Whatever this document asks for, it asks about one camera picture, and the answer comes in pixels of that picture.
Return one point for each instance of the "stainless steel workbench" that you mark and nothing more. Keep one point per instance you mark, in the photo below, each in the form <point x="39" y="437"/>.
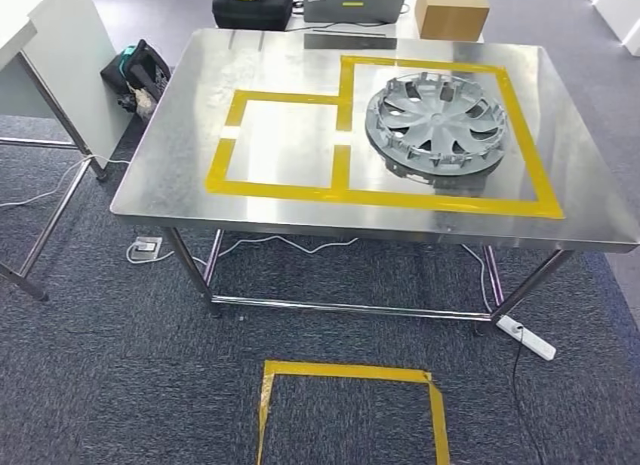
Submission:
<point x="190" y="150"/>

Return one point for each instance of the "floor socket white plug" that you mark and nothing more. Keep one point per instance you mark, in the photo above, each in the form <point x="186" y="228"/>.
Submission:
<point x="147" y="248"/>

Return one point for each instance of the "grey laptop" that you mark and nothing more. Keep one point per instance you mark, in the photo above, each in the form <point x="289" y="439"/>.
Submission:
<point x="380" y="5"/>

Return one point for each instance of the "black carrying case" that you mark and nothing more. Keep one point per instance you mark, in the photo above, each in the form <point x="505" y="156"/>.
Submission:
<point x="250" y="15"/>

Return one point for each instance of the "brown cardboard box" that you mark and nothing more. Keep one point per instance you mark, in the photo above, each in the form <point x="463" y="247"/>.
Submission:
<point x="450" y="15"/>

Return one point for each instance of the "white table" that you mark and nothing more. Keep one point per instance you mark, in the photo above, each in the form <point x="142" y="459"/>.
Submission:
<point x="407" y="25"/>

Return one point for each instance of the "silver wheel hubcap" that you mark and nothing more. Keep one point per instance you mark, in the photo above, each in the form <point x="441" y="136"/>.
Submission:
<point x="440" y="127"/>

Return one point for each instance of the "white desk steel legs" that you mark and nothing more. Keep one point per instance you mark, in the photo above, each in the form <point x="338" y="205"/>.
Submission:
<point x="70" y="58"/>

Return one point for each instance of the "black bag teal trim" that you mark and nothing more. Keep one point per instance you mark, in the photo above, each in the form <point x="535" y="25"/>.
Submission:
<point x="145" y="68"/>

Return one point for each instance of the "yellow floor tape square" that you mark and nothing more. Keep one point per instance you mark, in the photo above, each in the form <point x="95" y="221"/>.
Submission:
<point x="350" y="370"/>

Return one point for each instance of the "white plinth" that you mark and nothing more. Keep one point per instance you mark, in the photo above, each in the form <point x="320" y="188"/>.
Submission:
<point x="620" y="18"/>

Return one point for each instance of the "white power strip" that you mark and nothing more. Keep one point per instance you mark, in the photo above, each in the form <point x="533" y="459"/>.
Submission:
<point x="527" y="339"/>

